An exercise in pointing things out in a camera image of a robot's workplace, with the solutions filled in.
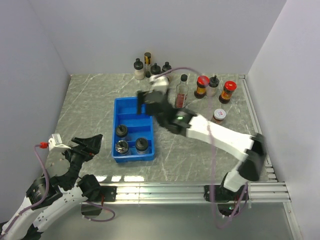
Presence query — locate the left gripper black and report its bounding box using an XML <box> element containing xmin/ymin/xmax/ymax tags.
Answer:
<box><xmin>59</xmin><ymin>133</ymin><xmax>103</xmax><ymax>188</ymax></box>

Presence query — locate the shaker jar white powder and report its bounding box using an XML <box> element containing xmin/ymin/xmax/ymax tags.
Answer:
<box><xmin>115</xmin><ymin>139</ymin><xmax>131</xmax><ymax>156</ymax></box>

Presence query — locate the black cap bottle back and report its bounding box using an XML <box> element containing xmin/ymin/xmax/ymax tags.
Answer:
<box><xmin>115</xmin><ymin>124</ymin><xmax>129</xmax><ymax>140</ymax></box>

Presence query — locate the black cap bottle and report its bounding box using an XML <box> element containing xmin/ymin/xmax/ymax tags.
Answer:
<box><xmin>206</xmin><ymin>75</ymin><xmax>220</xmax><ymax>97</ymax></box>
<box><xmin>115</xmin><ymin>124</ymin><xmax>129</xmax><ymax>140</ymax></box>

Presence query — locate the blue divided plastic bin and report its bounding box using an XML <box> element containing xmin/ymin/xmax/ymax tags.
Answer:
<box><xmin>111</xmin><ymin>97</ymin><xmax>155</xmax><ymax>164</ymax></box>

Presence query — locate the tall clear sauce bottle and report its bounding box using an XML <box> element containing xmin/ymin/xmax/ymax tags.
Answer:
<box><xmin>174</xmin><ymin>74</ymin><xmax>189</xmax><ymax>109</ymax></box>

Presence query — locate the knob lid jar white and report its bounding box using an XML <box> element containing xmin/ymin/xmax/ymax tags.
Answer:
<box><xmin>135</xmin><ymin>137</ymin><xmax>149</xmax><ymax>155</ymax></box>

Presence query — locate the red lid jar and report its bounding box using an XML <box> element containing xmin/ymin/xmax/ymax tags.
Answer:
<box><xmin>194</xmin><ymin>75</ymin><xmax>210</xmax><ymax>99</ymax></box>
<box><xmin>219</xmin><ymin>80</ymin><xmax>237</xmax><ymax>104</ymax></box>

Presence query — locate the black cap bottle front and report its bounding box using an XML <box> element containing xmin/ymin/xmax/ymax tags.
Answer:
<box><xmin>206</xmin><ymin>75</ymin><xmax>220</xmax><ymax>97</ymax></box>

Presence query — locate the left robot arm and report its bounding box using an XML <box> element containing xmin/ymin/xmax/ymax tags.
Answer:
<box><xmin>0</xmin><ymin>133</ymin><xmax>103</xmax><ymax>240</ymax></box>

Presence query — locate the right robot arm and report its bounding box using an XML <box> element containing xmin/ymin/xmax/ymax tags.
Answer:
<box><xmin>137</xmin><ymin>90</ymin><xmax>267</xmax><ymax>200</ymax></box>

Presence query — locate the tall yellow black grinder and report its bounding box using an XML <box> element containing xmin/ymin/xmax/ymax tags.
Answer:
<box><xmin>144</xmin><ymin>52</ymin><xmax>152</xmax><ymax>78</ymax></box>

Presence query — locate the white lid spice jar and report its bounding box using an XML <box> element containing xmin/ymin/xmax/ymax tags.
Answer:
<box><xmin>211</xmin><ymin>108</ymin><xmax>227</xmax><ymax>124</ymax></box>

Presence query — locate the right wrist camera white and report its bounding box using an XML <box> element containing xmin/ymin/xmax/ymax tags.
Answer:
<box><xmin>149</xmin><ymin>75</ymin><xmax>169</xmax><ymax>94</ymax></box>

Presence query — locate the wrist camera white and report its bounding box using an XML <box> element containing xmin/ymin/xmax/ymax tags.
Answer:
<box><xmin>149</xmin><ymin>75</ymin><xmax>169</xmax><ymax>94</ymax></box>
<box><xmin>35</xmin><ymin>133</ymin><xmax>71</xmax><ymax>153</ymax></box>

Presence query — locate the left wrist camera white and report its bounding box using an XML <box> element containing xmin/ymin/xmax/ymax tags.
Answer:
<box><xmin>35</xmin><ymin>133</ymin><xmax>71</xmax><ymax>153</ymax></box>

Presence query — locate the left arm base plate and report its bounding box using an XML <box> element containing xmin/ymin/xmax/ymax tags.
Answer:
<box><xmin>99</xmin><ymin>185</ymin><xmax>117</xmax><ymax>203</ymax></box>

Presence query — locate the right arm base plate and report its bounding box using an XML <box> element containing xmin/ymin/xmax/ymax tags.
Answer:
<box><xmin>203</xmin><ymin>184</ymin><xmax>249</xmax><ymax>203</ymax></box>

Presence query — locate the aluminium front rail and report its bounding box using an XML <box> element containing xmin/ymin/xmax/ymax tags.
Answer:
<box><xmin>26</xmin><ymin>181</ymin><xmax>292</xmax><ymax>206</ymax></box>

